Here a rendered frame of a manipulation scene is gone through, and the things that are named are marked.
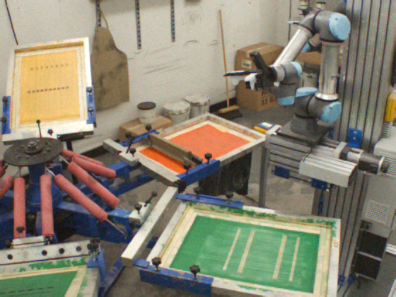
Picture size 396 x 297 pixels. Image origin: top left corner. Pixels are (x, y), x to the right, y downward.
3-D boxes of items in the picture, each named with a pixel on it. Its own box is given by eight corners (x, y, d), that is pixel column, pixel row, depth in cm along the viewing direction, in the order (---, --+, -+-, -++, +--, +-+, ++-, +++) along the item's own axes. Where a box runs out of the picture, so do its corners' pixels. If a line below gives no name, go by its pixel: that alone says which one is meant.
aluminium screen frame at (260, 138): (208, 117, 325) (208, 112, 323) (270, 142, 287) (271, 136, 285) (119, 151, 277) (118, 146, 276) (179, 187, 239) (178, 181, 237)
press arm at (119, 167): (131, 165, 253) (131, 158, 251) (137, 169, 249) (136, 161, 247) (107, 175, 243) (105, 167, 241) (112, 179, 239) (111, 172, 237)
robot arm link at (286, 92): (282, 97, 205) (283, 75, 200) (298, 105, 196) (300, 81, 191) (269, 100, 201) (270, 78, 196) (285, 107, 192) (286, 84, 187)
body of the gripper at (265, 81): (254, 91, 179) (277, 86, 184) (254, 71, 176) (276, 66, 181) (244, 88, 185) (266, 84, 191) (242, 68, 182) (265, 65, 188)
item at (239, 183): (240, 182, 305) (242, 140, 290) (249, 187, 299) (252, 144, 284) (191, 209, 277) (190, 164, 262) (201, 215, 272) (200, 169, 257)
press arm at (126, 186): (213, 148, 299) (213, 141, 296) (219, 152, 295) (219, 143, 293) (47, 223, 225) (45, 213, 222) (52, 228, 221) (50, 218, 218)
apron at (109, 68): (127, 100, 480) (121, 5, 432) (131, 101, 475) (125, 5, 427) (86, 112, 448) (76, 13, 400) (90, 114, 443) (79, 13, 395)
